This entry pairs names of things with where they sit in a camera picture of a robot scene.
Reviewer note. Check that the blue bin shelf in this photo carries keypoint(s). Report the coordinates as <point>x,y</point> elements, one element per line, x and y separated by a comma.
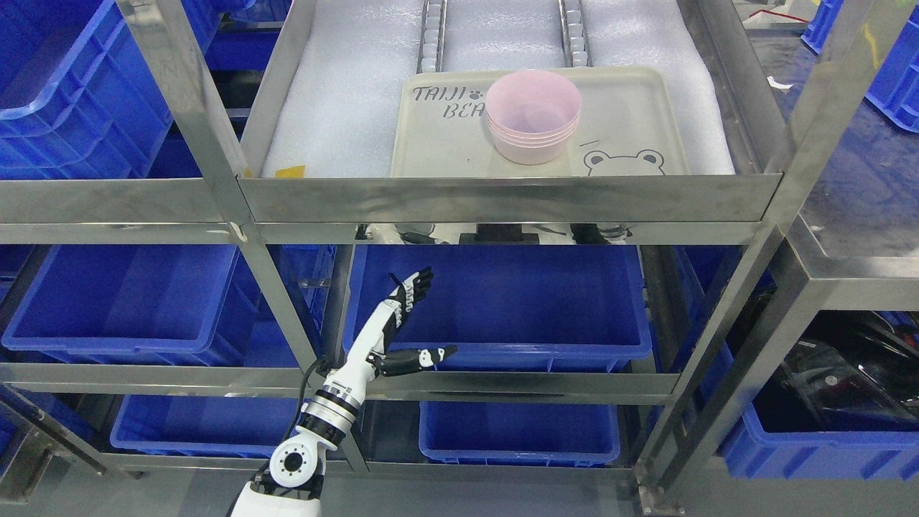
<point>556,309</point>
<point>138,305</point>

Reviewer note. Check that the blue bin left shelf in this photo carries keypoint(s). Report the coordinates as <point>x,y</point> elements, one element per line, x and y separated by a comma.
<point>138,305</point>

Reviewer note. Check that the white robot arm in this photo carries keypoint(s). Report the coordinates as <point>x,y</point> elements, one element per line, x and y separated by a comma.
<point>291,483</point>

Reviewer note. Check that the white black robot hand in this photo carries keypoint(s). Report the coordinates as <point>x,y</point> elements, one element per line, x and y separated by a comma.
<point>369,356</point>

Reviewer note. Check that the steel shelf rack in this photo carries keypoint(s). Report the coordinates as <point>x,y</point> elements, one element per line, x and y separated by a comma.
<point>777,163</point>

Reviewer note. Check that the blue bin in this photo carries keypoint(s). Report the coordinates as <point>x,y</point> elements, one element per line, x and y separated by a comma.
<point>235,427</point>
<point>524,435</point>

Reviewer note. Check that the blue bin bottom centre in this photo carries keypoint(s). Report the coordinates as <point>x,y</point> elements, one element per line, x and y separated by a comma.
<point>524,435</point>

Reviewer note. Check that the blue bin middle shelf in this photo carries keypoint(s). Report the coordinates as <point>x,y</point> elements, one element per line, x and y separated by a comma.
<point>556,309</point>

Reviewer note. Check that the beige bear tray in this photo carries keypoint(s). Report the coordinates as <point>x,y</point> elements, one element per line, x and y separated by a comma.
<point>626,128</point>

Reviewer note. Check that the white foam mat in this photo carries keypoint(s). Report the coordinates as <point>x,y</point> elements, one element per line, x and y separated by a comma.
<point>399,89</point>

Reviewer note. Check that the stack of pink bowls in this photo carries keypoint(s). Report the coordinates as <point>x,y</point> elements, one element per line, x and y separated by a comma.
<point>531,115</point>

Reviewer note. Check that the blue bin bottom left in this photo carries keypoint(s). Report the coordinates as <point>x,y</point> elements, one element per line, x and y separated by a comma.
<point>235,427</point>

